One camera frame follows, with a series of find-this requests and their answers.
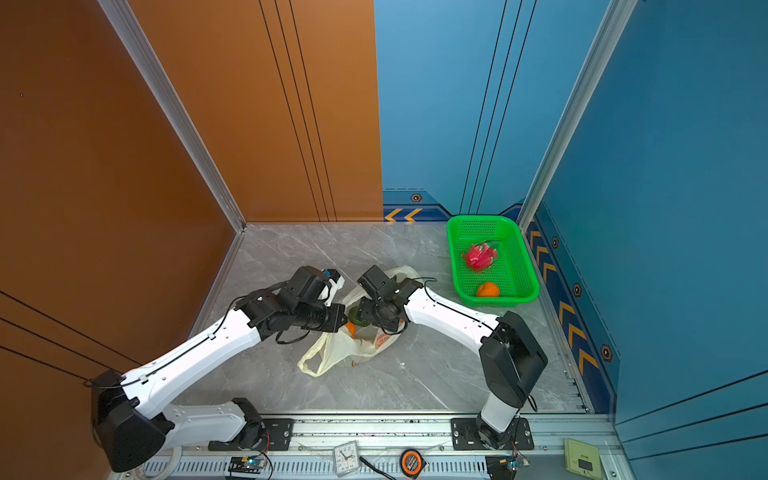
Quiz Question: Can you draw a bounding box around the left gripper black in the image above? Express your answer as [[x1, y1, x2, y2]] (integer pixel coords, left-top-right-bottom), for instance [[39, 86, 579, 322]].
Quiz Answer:
[[295, 302, 353, 332]]

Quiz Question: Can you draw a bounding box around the dark avocado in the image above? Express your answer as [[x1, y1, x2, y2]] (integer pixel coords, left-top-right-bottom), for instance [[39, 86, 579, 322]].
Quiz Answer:
[[348, 305, 372, 327]]

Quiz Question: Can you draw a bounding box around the translucent yellowish plastic bag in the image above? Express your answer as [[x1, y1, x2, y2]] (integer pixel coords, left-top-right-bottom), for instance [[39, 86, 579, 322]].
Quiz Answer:
[[297, 265, 419, 378]]

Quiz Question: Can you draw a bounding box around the orange fruit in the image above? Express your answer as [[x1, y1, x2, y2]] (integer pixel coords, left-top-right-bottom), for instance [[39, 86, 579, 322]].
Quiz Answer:
[[476, 282, 501, 298]]

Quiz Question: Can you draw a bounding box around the red dragon fruit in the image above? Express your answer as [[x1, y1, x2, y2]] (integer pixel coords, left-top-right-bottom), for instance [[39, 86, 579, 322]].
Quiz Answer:
[[462, 241, 498, 273]]

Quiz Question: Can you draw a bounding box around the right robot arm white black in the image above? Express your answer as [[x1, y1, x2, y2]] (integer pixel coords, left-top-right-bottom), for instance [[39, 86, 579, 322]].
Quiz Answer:
[[357, 266, 548, 450]]

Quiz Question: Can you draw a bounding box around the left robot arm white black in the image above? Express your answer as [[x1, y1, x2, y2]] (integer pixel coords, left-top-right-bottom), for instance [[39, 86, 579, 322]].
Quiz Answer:
[[85, 266, 347, 472]]

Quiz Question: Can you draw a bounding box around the green plastic basket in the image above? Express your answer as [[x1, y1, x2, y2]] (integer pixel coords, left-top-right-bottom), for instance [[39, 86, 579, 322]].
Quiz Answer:
[[446, 215, 540, 308]]

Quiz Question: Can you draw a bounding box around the small white clock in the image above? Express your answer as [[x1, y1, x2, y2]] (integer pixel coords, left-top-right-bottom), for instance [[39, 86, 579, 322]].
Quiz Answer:
[[333, 441, 361, 477]]

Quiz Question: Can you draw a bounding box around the orange black tape measure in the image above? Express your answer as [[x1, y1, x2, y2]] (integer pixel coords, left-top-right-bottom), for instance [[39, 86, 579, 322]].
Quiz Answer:
[[399, 449, 426, 479]]

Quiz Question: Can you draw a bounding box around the left circuit board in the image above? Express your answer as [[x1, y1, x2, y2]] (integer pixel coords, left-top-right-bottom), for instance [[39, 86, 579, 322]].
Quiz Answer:
[[227, 456, 271, 479]]

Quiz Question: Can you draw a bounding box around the circuit board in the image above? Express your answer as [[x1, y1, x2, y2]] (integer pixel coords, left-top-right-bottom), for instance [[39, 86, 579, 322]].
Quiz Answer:
[[485, 455, 530, 480], [227, 456, 271, 479]]

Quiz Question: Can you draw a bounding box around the right circuit board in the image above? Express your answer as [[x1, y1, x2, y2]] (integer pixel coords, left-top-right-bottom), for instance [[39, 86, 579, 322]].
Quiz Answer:
[[485, 455, 530, 480]]

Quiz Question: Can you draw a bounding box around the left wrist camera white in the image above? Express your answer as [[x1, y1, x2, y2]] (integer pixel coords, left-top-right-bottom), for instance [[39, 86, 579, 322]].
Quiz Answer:
[[319, 269, 345, 306]]

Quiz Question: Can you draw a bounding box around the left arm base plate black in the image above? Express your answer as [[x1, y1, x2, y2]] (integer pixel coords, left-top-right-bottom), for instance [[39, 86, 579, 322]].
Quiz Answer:
[[208, 417, 294, 453]]

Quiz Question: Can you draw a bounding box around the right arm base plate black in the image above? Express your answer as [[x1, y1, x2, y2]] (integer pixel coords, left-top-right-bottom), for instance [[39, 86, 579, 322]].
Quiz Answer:
[[451, 417, 535, 451]]

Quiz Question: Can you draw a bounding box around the green wall switch box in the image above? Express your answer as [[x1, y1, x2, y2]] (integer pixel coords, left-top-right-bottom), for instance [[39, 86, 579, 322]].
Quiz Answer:
[[564, 438, 603, 480]]

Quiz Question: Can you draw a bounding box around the left aluminium frame post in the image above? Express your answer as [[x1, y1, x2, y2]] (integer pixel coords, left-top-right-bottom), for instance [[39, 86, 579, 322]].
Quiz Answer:
[[98, 0, 247, 233]]

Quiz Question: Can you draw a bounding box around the aluminium frame post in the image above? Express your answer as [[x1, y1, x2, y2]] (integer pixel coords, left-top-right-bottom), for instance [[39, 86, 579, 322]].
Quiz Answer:
[[517, 0, 638, 233], [98, 0, 247, 233]]

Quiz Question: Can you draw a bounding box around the right aluminium frame post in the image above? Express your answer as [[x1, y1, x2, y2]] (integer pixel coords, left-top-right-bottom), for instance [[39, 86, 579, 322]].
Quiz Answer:
[[517, 0, 638, 233]]

